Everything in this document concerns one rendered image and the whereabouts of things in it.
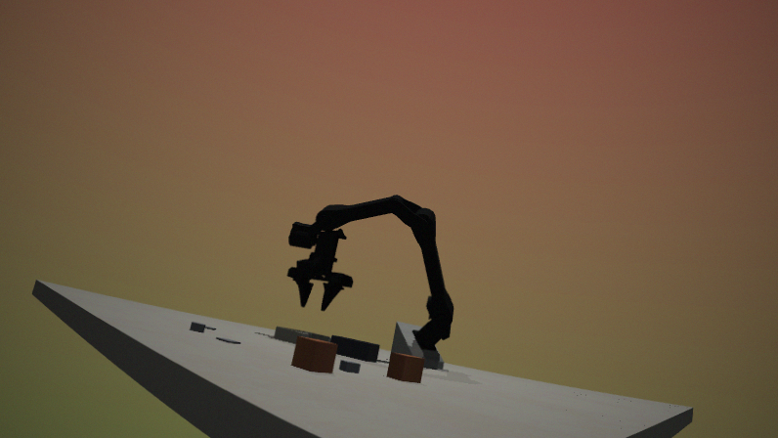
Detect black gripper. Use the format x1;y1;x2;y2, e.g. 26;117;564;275
287;249;353;311

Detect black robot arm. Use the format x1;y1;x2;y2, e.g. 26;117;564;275
288;195;454;351

